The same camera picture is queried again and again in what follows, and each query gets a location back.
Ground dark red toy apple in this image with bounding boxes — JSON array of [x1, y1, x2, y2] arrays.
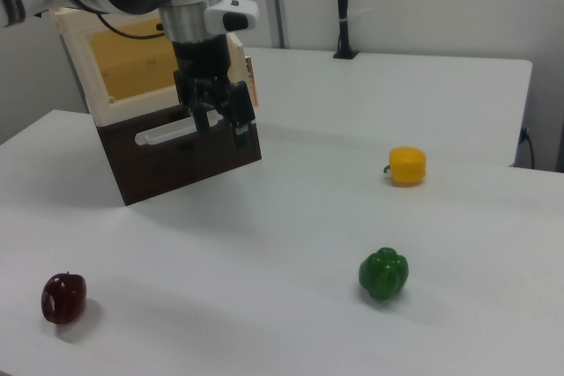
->
[[41, 271, 88, 325]]

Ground cream cabinet door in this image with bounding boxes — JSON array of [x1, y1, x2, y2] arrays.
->
[[219, 0, 262, 109]]

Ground cream toy cabinet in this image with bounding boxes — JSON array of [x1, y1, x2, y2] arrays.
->
[[48, 0, 249, 129]]

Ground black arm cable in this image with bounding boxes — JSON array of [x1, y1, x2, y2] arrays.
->
[[93, 10, 167, 41]]

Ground white drawer handle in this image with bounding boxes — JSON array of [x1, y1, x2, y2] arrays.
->
[[134, 111, 226, 147]]

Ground green toy bell pepper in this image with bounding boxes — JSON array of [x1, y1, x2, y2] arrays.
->
[[357, 247, 410, 301]]

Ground black wall cable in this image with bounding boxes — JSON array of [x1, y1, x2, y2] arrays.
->
[[519, 127, 536, 170]]

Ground yellow toy bell pepper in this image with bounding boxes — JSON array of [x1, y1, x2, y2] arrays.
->
[[382, 145, 427, 188]]

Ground dark brown drawer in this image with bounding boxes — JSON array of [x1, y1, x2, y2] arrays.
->
[[95, 104, 263, 207]]

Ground black pole with clamp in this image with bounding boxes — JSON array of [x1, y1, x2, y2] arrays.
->
[[331, 0, 360, 62]]

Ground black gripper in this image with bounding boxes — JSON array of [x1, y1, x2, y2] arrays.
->
[[170, 34, 257, 150]]

